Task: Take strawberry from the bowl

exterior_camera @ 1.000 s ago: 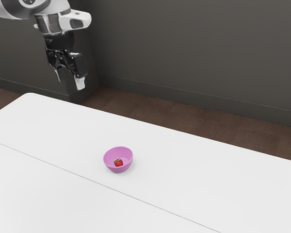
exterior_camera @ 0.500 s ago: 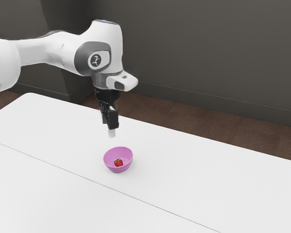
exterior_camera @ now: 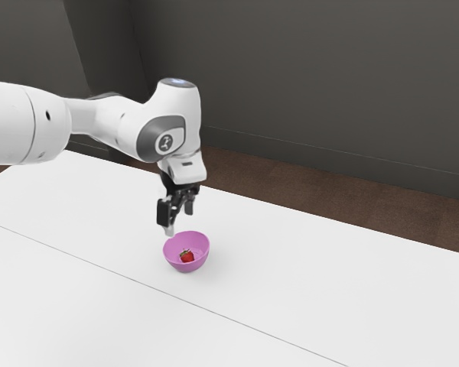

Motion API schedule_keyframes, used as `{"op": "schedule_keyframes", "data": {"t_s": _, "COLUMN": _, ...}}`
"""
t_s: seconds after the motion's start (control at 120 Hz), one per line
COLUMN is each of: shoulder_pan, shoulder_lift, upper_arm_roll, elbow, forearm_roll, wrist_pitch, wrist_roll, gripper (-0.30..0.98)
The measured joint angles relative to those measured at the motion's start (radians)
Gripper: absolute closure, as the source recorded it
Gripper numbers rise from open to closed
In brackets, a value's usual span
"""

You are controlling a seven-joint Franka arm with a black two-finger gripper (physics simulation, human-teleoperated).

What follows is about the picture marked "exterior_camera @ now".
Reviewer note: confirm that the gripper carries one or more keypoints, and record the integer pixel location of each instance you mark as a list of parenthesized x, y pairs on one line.
[(174, 190)]

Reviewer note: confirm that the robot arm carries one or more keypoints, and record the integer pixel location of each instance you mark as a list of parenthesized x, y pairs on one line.
[(99, 118)]

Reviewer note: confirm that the pink bowl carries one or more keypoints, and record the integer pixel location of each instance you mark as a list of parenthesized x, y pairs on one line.
[(193, 244)]

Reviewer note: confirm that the red strawberry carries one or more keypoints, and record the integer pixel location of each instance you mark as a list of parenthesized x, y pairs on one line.
[(186, 256)]

